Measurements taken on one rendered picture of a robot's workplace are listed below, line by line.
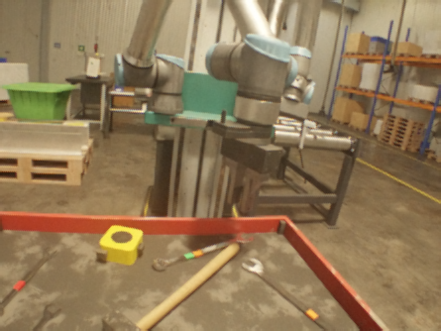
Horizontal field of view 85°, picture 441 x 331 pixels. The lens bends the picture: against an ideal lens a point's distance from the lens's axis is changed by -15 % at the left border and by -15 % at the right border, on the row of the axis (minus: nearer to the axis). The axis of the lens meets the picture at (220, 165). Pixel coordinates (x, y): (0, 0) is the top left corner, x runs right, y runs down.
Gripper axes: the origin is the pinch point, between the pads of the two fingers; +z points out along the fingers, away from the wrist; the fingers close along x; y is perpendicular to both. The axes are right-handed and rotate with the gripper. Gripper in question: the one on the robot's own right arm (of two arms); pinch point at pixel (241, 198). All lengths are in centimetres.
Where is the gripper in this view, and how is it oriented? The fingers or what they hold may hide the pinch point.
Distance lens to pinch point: 62.6
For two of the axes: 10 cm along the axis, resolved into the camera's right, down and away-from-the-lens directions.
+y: 7.7, -0.9, 6.3
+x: -6.2, -3.3, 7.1
